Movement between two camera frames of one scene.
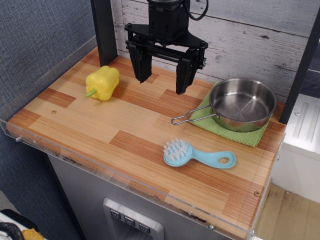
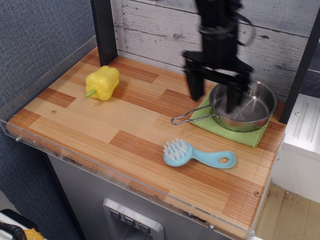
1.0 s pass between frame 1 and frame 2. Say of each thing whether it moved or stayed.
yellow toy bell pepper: stayed
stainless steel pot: stayed
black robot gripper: moved
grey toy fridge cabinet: stayed
